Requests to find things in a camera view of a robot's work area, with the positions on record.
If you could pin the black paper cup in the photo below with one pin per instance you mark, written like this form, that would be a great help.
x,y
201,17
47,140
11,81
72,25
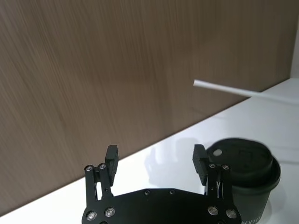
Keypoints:
x,y
250,205

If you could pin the black plastic cup lid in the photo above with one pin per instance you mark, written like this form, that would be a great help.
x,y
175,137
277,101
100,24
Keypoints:
x,y
247,161

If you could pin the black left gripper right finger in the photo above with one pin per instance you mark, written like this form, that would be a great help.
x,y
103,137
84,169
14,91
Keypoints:
x,y
200,163

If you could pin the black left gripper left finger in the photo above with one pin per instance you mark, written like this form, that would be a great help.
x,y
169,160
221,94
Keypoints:
x,y
111,168

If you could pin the white paper straw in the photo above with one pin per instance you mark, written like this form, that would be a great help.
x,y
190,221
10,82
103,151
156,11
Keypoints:
x,y
222,88

